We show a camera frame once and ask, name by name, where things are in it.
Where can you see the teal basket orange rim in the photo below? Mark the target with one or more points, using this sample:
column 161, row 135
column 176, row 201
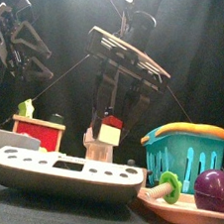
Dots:
column 175, row 149

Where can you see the red wooden toy box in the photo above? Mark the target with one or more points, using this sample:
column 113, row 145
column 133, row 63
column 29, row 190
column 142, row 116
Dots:
column 44, row 134

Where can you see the wooden bolt green nut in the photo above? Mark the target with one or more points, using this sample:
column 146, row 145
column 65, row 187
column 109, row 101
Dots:
column 170, row 187

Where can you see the green white toy vegetable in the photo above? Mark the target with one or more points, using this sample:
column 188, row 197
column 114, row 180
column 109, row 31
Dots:
column 26, row 108

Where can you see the pale wooden toy stand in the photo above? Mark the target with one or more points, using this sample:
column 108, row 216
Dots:
column 96, row 150

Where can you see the wooden toy tray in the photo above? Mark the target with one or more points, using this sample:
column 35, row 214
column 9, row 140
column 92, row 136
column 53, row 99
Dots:
column 184, row 213

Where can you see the purple toy plum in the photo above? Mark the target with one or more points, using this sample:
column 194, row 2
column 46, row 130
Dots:
column 213, row 190

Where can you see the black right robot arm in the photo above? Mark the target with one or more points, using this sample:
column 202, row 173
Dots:
column 142, row 24

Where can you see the toy salmon sushi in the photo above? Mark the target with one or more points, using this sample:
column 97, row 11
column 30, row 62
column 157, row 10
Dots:
column 110, row 132

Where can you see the grey plastic tray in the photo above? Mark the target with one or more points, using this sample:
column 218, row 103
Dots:
column 3, row 144

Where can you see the dark green toy block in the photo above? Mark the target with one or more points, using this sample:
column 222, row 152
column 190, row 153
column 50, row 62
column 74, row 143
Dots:
column 56, row 118

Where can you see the white toy kitchen scale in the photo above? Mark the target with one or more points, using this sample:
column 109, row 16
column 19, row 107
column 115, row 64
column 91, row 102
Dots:
column 65, row 178

